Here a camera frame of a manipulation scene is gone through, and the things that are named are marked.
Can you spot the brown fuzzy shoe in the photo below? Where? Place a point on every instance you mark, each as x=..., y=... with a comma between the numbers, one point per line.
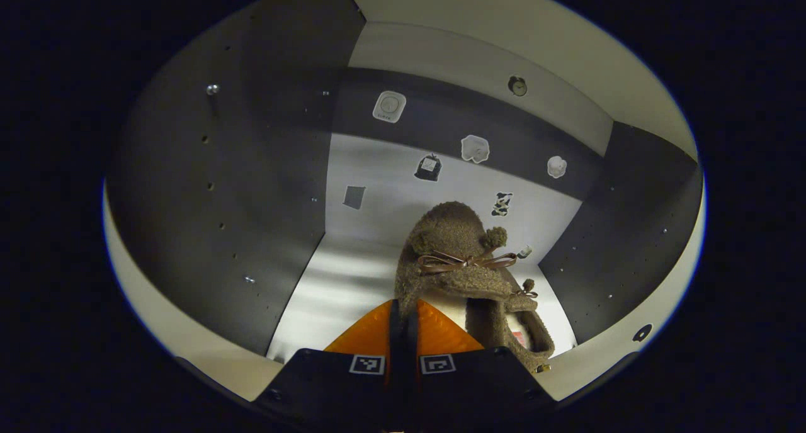
x=535, y=332
x=447, y=231

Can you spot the white shoe cabinet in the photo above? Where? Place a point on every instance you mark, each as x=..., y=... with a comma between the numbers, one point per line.
x=252, y=168

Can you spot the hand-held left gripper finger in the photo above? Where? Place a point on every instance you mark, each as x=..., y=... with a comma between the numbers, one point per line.
x=410, y=338
x=395, y=338

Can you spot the white cabinet shelf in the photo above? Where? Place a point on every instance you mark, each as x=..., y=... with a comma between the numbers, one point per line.
x=340, y=282
x=504, y=24

